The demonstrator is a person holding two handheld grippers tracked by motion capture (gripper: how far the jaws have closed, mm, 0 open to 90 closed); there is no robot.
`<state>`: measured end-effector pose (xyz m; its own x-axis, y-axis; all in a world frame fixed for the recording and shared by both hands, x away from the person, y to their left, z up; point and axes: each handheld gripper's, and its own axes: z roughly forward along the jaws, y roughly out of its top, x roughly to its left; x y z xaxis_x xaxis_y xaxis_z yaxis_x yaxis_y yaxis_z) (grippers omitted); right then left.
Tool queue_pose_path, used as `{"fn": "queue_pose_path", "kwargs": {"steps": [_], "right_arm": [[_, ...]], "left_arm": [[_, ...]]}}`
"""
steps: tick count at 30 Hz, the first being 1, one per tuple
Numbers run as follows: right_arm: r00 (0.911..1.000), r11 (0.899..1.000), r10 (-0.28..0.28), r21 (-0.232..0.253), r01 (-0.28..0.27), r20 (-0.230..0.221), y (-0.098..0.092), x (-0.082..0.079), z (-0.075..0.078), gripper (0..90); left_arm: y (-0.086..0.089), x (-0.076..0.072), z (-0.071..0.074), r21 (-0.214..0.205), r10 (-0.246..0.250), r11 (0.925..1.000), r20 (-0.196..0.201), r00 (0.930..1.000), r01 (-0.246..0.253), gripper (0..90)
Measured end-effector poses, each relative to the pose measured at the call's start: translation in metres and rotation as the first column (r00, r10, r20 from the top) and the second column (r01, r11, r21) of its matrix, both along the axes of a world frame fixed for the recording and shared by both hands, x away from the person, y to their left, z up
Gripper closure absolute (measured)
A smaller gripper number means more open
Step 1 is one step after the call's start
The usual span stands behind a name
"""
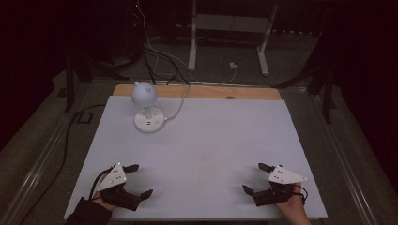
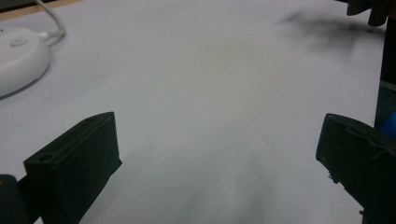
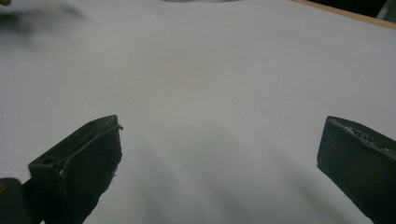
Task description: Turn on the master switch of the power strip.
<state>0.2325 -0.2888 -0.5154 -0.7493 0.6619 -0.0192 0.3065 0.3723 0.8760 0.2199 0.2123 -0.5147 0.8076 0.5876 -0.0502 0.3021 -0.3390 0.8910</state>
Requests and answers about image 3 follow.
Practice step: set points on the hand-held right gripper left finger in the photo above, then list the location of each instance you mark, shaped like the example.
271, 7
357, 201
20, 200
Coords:
79, 171

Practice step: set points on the pale metal stand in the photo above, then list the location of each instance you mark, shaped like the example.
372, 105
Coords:
388, 12

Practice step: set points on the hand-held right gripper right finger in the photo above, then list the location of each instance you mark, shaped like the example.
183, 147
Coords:
358, 165

